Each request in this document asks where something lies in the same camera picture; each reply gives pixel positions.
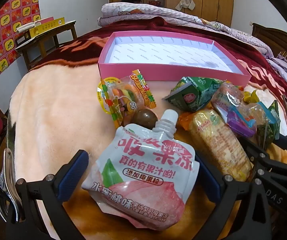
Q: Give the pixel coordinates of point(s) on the yellow rice cracker packet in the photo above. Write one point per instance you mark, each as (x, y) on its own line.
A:
(216, 137)

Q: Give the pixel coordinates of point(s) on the dark wooden headboard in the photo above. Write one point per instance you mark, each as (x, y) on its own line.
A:
(278, 37)

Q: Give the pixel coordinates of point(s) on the red basket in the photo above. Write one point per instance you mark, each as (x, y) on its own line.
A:
(155, 3)

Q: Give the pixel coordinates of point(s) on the burger gummy candy packet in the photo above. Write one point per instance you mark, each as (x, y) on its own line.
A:
(123, 97)

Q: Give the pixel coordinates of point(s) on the pink flat box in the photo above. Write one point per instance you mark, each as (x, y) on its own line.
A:
(47, 20)

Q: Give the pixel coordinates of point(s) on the yellow candy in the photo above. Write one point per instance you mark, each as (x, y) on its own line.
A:
(257, 97)
(248, 97)

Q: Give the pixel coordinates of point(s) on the purple ruffled bed sheet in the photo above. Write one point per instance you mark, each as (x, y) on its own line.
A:
(286, 67)

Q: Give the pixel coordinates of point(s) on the yellow round candy packet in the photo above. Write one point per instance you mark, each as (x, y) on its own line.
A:
(257, 116)

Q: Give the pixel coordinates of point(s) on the beige hanging towel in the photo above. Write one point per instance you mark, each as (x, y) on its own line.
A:
(185, 2)

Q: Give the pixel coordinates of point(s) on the wooden side table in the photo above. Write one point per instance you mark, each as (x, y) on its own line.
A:
(46, 42)

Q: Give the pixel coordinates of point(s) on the pink cardboard box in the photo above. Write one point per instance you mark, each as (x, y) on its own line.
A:
(158, 52)

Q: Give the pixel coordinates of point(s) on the silver metal spring clip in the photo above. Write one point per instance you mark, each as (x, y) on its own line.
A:
(4, 177)

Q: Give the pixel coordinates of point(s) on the purple blue candy packet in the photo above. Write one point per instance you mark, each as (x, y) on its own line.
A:
(239, 123)

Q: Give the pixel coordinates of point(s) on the orange yellow candy packet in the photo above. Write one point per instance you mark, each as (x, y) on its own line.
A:
(227, 95)

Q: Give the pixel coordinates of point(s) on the brown round ball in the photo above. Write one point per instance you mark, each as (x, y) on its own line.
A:
(144, 117)

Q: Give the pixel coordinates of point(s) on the green triangular snack packet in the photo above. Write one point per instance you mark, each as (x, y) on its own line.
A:
(268, 130)
(191, 95)

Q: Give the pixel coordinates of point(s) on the peach jelly drink pouch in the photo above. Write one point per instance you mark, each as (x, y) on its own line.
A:
(138, 170)

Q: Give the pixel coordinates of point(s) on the red yellow patterned wall poster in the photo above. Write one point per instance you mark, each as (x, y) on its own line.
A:
(3, 42)

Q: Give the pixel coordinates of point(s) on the folded purple quilt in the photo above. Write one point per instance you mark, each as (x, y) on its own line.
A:
(158, 12)

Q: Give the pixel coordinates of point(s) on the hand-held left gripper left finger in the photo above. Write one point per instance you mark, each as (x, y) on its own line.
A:
(69, 172)

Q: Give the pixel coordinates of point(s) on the red peach plush blanket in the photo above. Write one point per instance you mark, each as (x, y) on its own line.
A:
(58, 117)

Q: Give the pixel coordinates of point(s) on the white rolled paper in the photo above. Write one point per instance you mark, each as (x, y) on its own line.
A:
(28, 27)

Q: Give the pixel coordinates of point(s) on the yellow flat box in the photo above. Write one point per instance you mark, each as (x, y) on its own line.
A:
(46, 27)

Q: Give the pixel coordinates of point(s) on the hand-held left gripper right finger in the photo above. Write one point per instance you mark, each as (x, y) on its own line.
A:
(211, 180)

